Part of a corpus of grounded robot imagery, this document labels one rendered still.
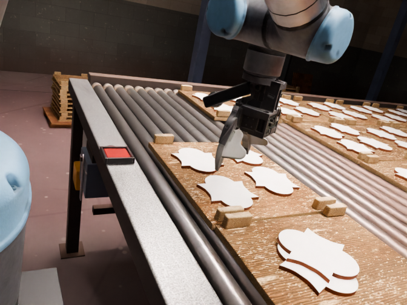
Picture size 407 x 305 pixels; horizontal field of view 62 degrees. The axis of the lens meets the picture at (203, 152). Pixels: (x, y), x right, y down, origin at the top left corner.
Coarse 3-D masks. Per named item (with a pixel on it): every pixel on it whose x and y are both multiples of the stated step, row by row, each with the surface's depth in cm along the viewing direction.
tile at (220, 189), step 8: (208, 176) 84; (216, 176) 85; (200, 184) 79; (208, 184) 80; (216, 184) 81; (224, 184) 82; (232, 184) 82; (240, 184) 83; (208, 192) 76; (216, 192) 77; (224, 192) 78; (232, 192) 78; (240, 192) 79; (248, 192) 80; (216, 200) 74; (224, 200) 74; (232, 200) 75; (240, 200) 76; (248, 200) 76; (248, 208) 74
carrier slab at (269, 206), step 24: (168, 144) 100; (192, 144) 104; (216, 144) 108; (168, 168) 86; (240, 168) 94; (192, 192) 76; (264, 192) 83; (312, 192) 89; (264, 216) 73; (288, 216) 76
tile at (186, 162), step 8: (184, 152) 95; (192, 152) 96; (200, 152) 97; (184, 160) 90; (192, 160) 91; (200, 160) 92; (208, 160) 93; (192, 168) 87; (200, 168) 87; (208, 168) 88
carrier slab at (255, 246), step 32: (256, 224) 70; (288, 224) 72; (320, 224) 75; (352, 224) 77; (256, 256) 60; (352, 256) 66; (384, 256) 68; (256, 288) 55; (288, 288) 54; (384, 288) 59
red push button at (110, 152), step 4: (104, 148) 91; (108, 148) 91; (112, 148) 92; (116, 148) 92; (120, 148) 93; (124, 148) 93; (108, 152) 89; (112, 152) 89; (116, 152) 90; (120, 152) 90; (124, 152) 91; (108, 156) 87; (112, 156) 87; (116, 156) 88; (120, 156) 88; (124, 156) 89; (128, 156) 89
